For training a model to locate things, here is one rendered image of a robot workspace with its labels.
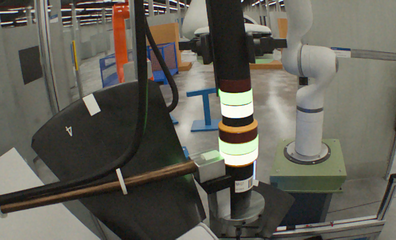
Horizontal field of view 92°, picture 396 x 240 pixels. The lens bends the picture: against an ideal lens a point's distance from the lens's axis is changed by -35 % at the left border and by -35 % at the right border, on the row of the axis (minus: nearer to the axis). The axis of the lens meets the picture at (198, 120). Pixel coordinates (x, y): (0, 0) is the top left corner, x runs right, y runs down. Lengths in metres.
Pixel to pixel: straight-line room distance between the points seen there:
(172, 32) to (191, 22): 7.71
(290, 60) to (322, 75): 0.13
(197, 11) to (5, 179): 0.49
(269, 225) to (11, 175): 0.50
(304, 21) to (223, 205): 0.68
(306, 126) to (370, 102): 1.52
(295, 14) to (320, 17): 1.28
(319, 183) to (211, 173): 0.71
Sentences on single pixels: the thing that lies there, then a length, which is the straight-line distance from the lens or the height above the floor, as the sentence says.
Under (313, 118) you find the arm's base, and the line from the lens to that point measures 0.97.
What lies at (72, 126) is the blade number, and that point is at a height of 1.42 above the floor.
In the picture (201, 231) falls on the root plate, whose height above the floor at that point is 1.28.
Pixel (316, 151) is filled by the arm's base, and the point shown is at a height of 1.03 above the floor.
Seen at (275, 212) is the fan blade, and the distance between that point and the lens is 0.53.
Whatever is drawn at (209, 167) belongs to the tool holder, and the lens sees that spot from 0.28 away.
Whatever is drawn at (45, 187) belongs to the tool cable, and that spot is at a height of 1.39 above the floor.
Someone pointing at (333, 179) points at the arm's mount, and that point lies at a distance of 0.96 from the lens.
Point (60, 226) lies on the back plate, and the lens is 0.51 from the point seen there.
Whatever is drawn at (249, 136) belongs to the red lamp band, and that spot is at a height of 1.40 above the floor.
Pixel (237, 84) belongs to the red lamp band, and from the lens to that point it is 0.27.
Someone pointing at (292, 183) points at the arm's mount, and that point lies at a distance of 0.95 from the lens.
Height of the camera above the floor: 1.52
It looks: 21 degrees down
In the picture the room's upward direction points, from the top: 6 degrees counter-clockwise
